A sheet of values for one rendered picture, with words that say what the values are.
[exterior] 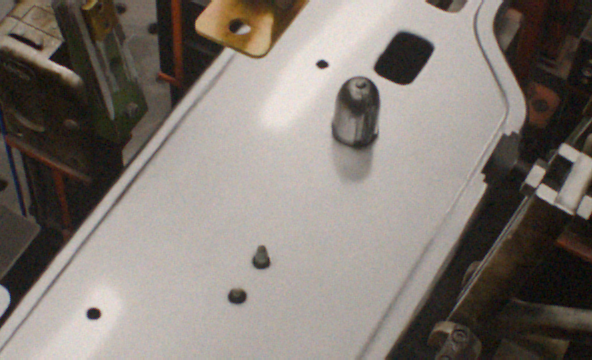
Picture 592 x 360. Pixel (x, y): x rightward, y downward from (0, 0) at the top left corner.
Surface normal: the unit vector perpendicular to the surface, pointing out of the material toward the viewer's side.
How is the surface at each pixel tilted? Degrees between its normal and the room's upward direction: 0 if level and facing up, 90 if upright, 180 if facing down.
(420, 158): 0
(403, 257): 0
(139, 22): 0
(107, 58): 78
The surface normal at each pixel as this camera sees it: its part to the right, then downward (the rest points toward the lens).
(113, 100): 0.85, 0.30
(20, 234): 0.04, -0.57
